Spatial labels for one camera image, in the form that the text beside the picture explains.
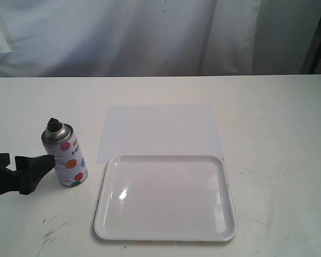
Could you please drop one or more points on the white backdrop curtain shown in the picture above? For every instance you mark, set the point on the white backdrop curtain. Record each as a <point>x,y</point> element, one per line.
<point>154,38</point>

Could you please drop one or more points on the white paper sheet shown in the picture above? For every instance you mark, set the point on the white paper sheet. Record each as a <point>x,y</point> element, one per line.
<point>175,129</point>

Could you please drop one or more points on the white plastic tray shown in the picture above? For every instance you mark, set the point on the white plastic tray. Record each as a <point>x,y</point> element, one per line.
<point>165,198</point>

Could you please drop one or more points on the spray paint can coloured dots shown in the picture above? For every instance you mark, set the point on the spray paint can coloured dots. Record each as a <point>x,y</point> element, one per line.
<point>60,140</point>

